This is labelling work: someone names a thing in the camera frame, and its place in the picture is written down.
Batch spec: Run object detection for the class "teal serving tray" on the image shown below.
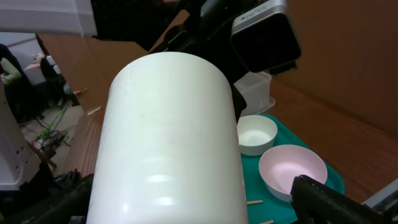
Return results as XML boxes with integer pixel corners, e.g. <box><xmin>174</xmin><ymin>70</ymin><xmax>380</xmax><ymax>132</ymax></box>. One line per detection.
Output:
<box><xmin>241</xmin><ymin>113</ymin><xmax>346</xmax><ymax>224</ymax></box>

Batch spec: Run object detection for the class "grey dishwasher rack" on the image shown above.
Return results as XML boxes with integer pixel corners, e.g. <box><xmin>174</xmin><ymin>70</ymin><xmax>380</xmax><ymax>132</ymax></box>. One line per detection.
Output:
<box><xmin>363</xmin><ymin>179</ymin><xmax>397</xmax><ymax>219</ymax></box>

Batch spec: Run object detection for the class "wooden chopstick left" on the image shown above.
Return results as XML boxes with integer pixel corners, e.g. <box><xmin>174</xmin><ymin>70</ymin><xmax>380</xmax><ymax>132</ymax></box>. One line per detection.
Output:
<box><xmin>246</xmin><ymin>200</ymin><xmax>263</xmax><ymax>205</ymax></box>

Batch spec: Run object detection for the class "white cup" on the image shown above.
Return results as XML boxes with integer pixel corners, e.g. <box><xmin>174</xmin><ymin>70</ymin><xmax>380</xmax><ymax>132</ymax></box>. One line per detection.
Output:
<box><xmin>87</xmin><ymin>52</ymin><xmax>248</xmax><ymax>223</ymax></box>

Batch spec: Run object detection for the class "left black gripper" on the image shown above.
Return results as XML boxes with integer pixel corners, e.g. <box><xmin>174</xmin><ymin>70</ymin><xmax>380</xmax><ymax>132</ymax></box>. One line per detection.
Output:
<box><xmin>91</xmin><ymin>0</ymin><xmax>249</xmax><ymax>122</ymax></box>

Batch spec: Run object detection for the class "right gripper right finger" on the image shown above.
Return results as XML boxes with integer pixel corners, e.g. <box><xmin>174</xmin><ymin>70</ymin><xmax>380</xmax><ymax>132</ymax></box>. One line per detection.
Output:
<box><xmin>290</xmin><ymin>175</ymin><xmax>397</xmax><ymax>224</ymax></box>

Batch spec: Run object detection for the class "wooden chopstick right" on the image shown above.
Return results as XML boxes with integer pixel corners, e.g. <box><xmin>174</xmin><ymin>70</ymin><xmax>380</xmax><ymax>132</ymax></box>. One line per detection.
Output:
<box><xmin>260</xmin><ymin>220</ymin><xmax>274</xmax><ymax>224</ymax></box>

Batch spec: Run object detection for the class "wooden chopstick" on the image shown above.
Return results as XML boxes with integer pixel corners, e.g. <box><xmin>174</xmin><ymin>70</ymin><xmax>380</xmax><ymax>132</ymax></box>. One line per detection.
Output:
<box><xmin>246</xmin><ymin>200</ymin><xmax>263</xmax><ymax>205</ymax></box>
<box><xmin>260</xmin><ymin>220</ymin><xmax>274</xmax><ymax>224</ymax></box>

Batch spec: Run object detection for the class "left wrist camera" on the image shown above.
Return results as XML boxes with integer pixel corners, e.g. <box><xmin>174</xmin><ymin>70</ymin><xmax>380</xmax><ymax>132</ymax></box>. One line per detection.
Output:
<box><xmin>230</xmin><ymin>0</ymin><xmax>302</xmax><ymax>75</ymax></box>

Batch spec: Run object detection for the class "pink white bowl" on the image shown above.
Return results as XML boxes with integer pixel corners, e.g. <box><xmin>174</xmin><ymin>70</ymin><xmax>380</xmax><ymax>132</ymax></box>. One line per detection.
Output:
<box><xmin>259</xmin><ymin>144</ymin><xmax>328</xmax><ymax>202</ymax></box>

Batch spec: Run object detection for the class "clear plastic storage bin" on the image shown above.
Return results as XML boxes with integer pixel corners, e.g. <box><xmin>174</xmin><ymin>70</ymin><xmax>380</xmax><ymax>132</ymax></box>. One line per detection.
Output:
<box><xmin>234</xmin><ymin>72</ymin><xmax>275</xmax><ymax>116</ymax></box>

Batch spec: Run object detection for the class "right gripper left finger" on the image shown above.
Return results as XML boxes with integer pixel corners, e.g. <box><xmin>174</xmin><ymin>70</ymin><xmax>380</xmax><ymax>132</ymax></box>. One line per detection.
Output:
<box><xmin>1</xmin><ymin>174</ymin><xmax>94</xmax><ymax>224</ymax></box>

